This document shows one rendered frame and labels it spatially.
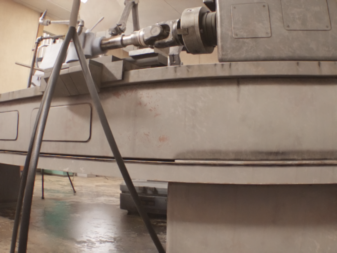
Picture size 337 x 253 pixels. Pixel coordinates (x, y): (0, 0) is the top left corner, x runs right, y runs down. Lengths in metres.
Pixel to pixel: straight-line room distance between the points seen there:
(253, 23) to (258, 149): 0.49
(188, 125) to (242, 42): 0.39
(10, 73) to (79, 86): 4.98
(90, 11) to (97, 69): 4.31
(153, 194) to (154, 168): 1.45
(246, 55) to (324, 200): 0.62
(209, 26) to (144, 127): 0.55
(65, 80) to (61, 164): 0.38
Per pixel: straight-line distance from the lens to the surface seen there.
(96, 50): 1.89
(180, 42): 1.64
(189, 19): 1.55
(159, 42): 1.68
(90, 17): 5.74
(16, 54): 6.59
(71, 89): 1.55
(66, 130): 1.63
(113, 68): 1.45
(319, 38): 1.28
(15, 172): 2.72
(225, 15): 1.37
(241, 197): 1.17
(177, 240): 1.27
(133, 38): 1.76
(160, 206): 2.59
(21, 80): 6.60
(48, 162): 1.49
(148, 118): 1.37
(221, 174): 1.07
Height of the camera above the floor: 0.49
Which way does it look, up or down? 3 degrees up
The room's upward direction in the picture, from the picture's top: 1 degrees clockwise
